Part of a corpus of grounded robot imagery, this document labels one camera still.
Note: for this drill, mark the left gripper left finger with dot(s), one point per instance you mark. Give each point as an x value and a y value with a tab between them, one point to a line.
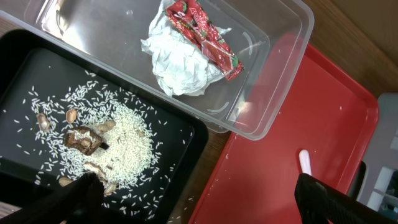
86	193

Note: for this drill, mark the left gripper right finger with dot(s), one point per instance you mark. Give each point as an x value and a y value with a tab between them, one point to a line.
317	202

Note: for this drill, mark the white plastic fork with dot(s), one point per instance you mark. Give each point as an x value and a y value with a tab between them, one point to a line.
304	160

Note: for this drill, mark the rice and food scraps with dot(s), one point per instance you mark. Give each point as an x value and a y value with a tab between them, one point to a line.
64	124

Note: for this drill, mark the red snack wrapper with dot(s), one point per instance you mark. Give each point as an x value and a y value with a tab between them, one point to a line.
193	22

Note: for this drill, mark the grey dishwasher rack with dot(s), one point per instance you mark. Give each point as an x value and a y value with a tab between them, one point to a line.
375	184

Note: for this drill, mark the red serving tray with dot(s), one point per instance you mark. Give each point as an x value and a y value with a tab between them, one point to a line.
325	112

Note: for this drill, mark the black plastic tray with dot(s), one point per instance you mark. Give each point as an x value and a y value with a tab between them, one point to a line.
22	50

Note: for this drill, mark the crumpled white tissue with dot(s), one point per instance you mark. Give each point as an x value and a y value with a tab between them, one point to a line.
179	66

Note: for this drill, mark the clear plastic bin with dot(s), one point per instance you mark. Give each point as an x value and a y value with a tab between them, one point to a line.
269	37

